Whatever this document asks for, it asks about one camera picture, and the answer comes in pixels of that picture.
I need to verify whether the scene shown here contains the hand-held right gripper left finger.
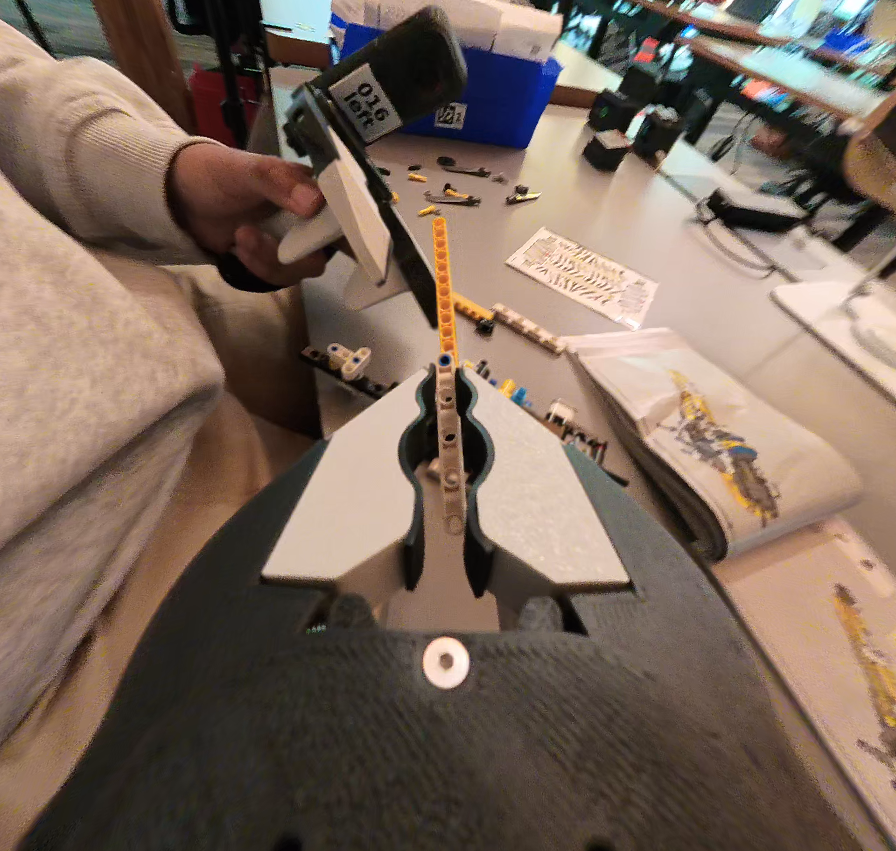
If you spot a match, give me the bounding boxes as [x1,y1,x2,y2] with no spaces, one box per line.
[260,366,431,614]

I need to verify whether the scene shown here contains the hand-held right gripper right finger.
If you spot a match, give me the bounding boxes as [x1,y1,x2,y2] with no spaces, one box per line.
[456,366,632,614]

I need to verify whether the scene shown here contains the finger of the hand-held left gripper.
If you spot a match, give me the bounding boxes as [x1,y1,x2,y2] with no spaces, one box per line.
[342,158,439,328]
[316,133,394,286]

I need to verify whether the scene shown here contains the tan lego beam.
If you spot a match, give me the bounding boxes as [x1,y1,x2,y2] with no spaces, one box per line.
[433,217,469,535]
[492,302,567,355]

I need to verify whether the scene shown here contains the black blue yellow lego assembly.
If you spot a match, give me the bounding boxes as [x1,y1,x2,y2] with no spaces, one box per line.
[465,357,631,488]

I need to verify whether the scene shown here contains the person's left forearm grey sleeve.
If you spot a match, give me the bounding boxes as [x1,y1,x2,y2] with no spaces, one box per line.
[0,21,205,265]

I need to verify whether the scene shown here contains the short yellow lego beam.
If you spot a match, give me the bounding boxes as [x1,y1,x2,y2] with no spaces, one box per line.
[454,293,497,335]

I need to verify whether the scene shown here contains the black lego beam tan connectors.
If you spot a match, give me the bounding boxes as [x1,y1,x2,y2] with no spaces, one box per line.
[302,342,396,398]

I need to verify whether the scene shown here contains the lego instruction booklet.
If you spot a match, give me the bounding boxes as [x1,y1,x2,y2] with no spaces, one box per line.
[567,329,863,561]

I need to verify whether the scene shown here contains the lego box with yellow print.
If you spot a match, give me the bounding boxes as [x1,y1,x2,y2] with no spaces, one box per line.
[714,518,896,851]

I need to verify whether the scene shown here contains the person's left hand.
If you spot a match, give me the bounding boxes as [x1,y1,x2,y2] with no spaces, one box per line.
[168,142,337,288]

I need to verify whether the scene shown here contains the white paper bags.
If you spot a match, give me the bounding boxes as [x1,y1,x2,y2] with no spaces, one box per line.
[332,0,564,61]

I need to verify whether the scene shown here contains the blue plastic bin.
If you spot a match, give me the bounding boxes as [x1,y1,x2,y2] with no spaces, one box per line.
[329,14,564,150]

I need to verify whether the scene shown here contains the striped sticker sheet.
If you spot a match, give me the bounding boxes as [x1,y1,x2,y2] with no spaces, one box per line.
[505,226,660,330]

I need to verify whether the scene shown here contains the black tripod stand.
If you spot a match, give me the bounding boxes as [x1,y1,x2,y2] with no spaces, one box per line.
[161,0,270,148]

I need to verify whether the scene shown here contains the small black box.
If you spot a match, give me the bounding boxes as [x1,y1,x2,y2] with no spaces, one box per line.
[588,89,634,132]
[633,107,686,159]
[582,130,634,171]

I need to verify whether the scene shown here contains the person's grey sweatshirt torso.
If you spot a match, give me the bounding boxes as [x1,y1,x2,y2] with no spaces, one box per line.
[0,172,226,743]

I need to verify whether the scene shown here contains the wooden background table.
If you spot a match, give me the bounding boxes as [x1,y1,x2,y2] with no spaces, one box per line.
[581,0,896,120]

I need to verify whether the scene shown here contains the white flat object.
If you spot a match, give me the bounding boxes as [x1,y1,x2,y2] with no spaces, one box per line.
[770,280,896,404]

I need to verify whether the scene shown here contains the flat black device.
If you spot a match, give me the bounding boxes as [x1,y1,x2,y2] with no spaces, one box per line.
[707,189,806,232]

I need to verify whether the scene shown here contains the wooden post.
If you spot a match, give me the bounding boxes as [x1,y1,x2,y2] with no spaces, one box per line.
[77,0,196,131]

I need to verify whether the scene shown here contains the black power adapter with cable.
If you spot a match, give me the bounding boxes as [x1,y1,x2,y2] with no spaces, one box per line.
[693,214,820,283]

